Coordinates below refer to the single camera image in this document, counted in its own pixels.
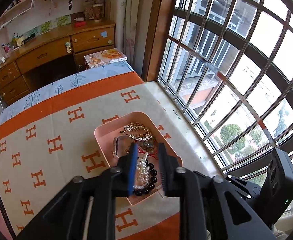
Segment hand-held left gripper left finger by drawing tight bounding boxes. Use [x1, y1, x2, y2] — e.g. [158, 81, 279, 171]
[16, 142, 139, 240]

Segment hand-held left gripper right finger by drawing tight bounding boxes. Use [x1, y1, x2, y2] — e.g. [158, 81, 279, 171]
[158, 142, 277, 240]

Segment white pearl bracelet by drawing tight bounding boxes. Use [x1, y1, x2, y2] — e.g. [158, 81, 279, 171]
[133, 155, 149, 190]

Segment black bead bracelet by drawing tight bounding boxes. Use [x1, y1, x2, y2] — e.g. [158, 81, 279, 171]
[133, 163, 158, 197]

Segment red string bracelet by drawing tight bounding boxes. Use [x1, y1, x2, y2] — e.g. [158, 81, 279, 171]
[125, 147, 162, 160]

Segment pink wrist watch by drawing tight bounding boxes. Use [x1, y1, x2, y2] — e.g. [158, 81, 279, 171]
[113, 135, 132, 158]

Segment gold leaf bracelet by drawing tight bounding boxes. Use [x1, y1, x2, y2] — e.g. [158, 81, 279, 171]
[120, 122, 154, 142]

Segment pink cardboard box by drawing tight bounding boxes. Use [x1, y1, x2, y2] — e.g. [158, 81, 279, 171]
[94, 112, 183, 207]

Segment orange patterned blanket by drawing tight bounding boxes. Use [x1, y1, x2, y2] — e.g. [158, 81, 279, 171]
[0, 72, 187, 240]

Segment orange cover book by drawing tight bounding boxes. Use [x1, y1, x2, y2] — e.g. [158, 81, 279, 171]
[84, 48, 127, 69]

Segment metal window grille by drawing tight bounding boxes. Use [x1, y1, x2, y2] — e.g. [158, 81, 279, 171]
[159, 0, 293, 215]

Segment pale curtain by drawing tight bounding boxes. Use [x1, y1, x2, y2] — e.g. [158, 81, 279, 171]
[105, 0, 167, 80]

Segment wooden desk with drawers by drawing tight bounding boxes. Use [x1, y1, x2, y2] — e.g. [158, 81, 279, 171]
[0, 20, 115, 105]

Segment floral jar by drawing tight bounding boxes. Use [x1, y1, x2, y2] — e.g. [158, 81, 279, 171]
[93, 2, 104, 22]

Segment floral gift box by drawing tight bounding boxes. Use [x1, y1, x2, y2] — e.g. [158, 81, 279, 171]
[84, 0, 95, 20]

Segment green picture strip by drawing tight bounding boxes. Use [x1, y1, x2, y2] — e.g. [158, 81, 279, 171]
[24, 15, 70, 38]

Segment black flashlight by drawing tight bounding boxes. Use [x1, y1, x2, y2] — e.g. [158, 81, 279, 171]
[21, 33, 36, 43]

